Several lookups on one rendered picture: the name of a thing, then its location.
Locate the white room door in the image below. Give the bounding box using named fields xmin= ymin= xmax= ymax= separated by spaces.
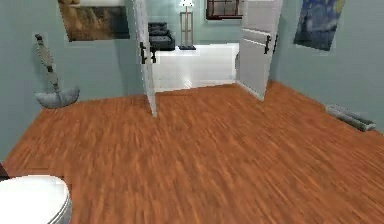
xmin=235 ymin=0 xmax=284 ymax=102
xmin=132 ymin=0 xmax=158 ymax=119

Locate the dark grey armchair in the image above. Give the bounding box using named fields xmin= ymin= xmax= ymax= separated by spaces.
xmin=147 ymin=21 xmax=176 ymax=52

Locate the wooden floor lamp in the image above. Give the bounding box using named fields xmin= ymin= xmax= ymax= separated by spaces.
xmin=178 ymin=0 xmax=197 ymax=51

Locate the dark framed window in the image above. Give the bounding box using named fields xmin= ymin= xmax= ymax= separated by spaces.
xmin=205 ymin=0 xmax=244 ymax=21

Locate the grey floor mop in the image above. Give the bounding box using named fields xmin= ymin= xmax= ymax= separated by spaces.
xmin=34 ymin=33 xmax=81 ymax=110

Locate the grey rolled floor cloth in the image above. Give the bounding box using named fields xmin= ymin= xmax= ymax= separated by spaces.
xmin=325 ymin=103 xmax=377 ymax=133

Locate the white round toilet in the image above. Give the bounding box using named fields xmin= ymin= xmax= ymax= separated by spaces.
xmin=0 ymin=175 xmax=73 ymax=224

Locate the black door handle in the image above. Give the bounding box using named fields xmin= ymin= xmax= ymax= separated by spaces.
xmin=139 ymin=41 xmax=157 ymax=65
xmin=263 ymin=34 xmax=279 ymax=56

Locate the brown framed wall picture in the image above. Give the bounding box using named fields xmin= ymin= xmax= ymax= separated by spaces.
xmin=57 ymin=0 xmax=131 ymax=43

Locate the blue starry wall picture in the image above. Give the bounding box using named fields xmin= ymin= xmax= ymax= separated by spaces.
xmin=293 ymin=0 xmax=346 ymax=52

